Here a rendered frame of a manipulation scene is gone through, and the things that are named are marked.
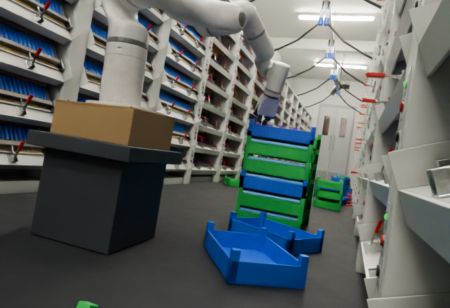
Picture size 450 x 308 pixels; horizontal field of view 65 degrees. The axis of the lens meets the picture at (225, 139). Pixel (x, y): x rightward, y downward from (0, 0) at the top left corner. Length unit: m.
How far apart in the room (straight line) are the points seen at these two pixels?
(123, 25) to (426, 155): 0.84
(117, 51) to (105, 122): 0.22
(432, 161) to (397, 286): 0.17
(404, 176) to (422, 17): 0.21
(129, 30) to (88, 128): 0.30
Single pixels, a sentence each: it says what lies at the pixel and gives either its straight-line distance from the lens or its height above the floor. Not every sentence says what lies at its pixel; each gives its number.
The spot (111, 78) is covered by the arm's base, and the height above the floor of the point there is 0.46.
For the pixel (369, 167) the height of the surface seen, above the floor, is 0.33.
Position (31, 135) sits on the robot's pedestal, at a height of 0.26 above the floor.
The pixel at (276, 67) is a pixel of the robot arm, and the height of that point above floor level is 0.73.
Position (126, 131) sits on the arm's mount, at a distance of 0.93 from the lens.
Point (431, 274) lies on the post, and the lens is 0.53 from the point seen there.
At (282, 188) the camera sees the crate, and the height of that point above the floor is 0.19.
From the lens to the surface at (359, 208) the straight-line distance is 1.91.
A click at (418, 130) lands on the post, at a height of 0.37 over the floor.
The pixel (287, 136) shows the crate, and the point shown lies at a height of 0.42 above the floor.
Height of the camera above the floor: 0.30
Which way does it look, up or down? 2 degrees up
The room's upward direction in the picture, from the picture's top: 9 degrees clockwise
